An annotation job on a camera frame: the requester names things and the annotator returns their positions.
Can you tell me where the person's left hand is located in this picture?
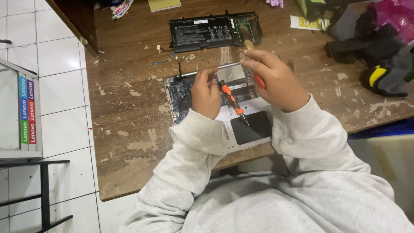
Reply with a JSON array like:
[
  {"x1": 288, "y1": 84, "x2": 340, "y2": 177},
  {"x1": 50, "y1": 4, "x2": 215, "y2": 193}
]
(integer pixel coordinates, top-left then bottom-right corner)
[{"x1": 191, "y1": 67, "x2": 222, "y2": 120}]

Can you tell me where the person's right hand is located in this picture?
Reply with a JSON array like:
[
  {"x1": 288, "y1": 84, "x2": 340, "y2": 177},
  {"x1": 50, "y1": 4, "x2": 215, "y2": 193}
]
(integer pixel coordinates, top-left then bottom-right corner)
[{"x1": 240, "y1": 49, "x2": 310, "y2": 113}]

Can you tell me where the red handled wooden brush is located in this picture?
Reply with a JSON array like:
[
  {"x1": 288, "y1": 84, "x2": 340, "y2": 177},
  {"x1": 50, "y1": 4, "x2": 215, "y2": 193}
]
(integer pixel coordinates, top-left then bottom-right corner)
[{"x1": 239, "y1": 25, "x2": 266, "y2": 90}]

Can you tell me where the orange and black screwdriver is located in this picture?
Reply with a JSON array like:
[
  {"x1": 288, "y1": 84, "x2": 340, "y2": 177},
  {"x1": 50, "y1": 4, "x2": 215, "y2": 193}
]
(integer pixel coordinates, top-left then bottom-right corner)
[{"x1": 217, "y1": 80, "x2": 250, "y2": 127}]

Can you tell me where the black laptop battery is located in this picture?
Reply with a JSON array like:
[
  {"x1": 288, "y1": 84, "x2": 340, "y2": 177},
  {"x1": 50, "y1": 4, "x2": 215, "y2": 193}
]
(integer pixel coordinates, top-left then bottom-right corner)
[{"x1": 169, "y1": 11, "x2": 263, "y2": 54}]

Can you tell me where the white sign with yellow letters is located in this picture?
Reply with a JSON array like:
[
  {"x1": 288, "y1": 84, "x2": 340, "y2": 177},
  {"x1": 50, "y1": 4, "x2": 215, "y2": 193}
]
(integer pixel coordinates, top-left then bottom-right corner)
[{"x1": 290, "y1": 15, "x2": 331, "y2": 31}]

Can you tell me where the opened silver laptop chassis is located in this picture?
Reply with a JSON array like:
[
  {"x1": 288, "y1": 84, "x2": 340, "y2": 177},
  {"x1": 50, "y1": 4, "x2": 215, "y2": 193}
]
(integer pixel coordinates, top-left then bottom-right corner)
[{"x1": 164, "y1": 62, "x2": 274, "y2": 154}]

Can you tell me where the yellow notepad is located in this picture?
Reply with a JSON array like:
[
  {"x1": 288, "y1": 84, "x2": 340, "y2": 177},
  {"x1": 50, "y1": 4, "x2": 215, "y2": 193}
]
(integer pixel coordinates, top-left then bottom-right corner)
[{"x1": 148, "y1": 0, "x2": 182, "y2": 13}]

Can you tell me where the white and red glue tube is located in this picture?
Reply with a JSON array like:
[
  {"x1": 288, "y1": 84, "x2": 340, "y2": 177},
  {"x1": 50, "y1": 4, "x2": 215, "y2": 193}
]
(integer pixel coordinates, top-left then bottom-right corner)
[{"x1": 111, "y1": 0, "x2": 134, "y2": 21}]

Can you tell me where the dark wooden board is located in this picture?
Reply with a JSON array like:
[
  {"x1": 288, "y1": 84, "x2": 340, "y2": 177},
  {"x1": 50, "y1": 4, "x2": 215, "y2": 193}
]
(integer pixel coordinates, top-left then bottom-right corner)
[{"x1": 45, "y1": 0, "x2": 99, "y2": 58}]

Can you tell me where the blue plastic sheet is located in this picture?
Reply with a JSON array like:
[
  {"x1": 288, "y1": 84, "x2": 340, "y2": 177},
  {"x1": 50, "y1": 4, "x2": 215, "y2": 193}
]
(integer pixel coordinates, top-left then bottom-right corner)
[{"x1": 348, "y1": 117, "x2": 414, "y2": 140}]

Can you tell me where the person's grey sweatshirt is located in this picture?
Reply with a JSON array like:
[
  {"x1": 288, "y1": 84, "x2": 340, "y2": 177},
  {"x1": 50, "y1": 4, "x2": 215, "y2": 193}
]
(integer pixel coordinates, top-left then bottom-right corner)
[{"x1": 118, "y1": 155, "x2": 414, "y2": 233}]

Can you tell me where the glass display cabinet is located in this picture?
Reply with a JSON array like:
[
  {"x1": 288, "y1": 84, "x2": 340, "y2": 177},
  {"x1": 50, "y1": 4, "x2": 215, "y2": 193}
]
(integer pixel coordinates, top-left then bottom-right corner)
[{"x1": 0, "y1": 58, "x2": 43, "y2": 159}]

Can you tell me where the thin black cable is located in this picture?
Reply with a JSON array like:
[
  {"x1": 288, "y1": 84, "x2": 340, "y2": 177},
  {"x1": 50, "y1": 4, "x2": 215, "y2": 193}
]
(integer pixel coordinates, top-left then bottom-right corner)
[{"x1": 175, "y1": 56, "x2": 187, "y2": 81}]

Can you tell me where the small blue flat cable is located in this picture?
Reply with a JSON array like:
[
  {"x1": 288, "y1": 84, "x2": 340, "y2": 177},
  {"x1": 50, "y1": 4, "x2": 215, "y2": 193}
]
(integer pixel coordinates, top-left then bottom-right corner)
[{"x1": 153, "y1": 54, "x2": 177, "y2": 65}]

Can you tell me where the black metal frame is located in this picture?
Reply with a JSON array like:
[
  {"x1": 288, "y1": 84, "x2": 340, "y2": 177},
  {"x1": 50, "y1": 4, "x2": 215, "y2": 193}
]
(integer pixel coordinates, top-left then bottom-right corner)
[{"x1": 0, "y1": 159, "x2": 74, "y2": 233}]

